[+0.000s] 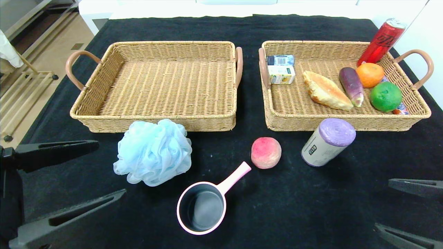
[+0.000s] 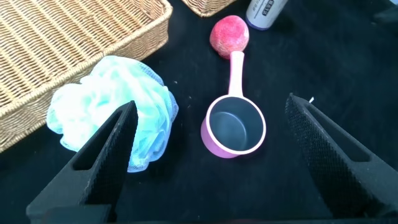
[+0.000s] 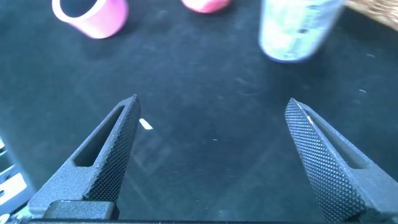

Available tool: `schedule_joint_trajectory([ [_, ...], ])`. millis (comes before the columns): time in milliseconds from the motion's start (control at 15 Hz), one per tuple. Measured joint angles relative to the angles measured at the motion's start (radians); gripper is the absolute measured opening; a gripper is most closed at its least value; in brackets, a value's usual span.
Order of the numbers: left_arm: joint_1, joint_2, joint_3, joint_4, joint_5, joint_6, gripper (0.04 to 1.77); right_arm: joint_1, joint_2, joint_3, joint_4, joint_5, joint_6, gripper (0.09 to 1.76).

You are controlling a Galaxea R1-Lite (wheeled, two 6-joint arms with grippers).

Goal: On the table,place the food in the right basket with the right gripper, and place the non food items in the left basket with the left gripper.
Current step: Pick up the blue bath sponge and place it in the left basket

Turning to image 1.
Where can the golden striped croissant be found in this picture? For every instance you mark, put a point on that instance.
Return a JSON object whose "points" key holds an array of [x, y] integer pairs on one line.
{"points": [[327, 91]]}

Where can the green round citrus fruit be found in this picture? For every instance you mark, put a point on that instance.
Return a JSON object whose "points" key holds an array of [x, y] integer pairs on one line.
{"points": [[386, 97]]}

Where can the orange fruit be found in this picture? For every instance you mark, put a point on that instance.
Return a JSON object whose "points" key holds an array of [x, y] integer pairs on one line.
{"points": [[371, 75]]}

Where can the pink saucepan with dark inside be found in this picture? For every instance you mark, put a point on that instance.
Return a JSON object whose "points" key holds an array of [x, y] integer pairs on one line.
{"points": [[235, 174]]}

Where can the colourful snack packet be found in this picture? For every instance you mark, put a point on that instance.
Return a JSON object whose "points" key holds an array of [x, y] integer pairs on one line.
{"points": [[401, 110]]}

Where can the wooden rack on castors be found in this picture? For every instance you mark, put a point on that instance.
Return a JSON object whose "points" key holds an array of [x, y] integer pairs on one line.
{"points": [[38, 73]]}

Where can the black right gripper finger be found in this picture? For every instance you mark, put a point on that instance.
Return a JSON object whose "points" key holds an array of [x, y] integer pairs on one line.
{"points": [[418, 186], [408, 240]]}

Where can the white furniture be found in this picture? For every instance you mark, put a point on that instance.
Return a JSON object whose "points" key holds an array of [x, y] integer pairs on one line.
{"points": [[97, 10]]}

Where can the grey metal shelf frame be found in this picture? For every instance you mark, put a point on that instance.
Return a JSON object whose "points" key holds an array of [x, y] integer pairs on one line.
{"points": [[31, 17]]}

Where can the dark blue drink carton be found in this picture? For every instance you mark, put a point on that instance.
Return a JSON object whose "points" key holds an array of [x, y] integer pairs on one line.
{"points": [[280, 60]]}

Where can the pink red peach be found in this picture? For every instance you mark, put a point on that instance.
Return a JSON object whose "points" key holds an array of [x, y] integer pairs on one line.
{"points": [[265, 153]]}

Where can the purple bag roll grey label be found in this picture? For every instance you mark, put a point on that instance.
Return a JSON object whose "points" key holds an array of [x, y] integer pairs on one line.
{"points": [[325, 145]]}

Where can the light blue mesh bath loofah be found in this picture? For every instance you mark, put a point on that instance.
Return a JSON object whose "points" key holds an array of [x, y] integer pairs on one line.
{"points": [[152, 152]]}

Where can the purple eggplant with green stem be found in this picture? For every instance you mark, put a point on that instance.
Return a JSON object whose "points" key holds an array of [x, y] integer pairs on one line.
{"points": [[351, 84]]}

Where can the white yellow juice box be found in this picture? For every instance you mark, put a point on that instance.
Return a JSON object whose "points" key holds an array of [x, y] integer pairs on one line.
{"points": [[281, 75]]}

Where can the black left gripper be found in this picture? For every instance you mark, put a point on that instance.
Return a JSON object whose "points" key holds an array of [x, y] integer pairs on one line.
{"points": [[7, 193]]}

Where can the red soda can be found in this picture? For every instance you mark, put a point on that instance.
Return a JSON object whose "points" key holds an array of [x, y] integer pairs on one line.
{"points": [[380, 41]]}

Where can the white hanging cloth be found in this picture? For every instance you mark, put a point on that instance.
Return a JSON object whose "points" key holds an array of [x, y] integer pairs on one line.
{"points": [[8, 52]]}

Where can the black table cloth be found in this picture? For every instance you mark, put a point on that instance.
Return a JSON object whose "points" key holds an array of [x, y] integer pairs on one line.
{"points": [[277, 207]]}

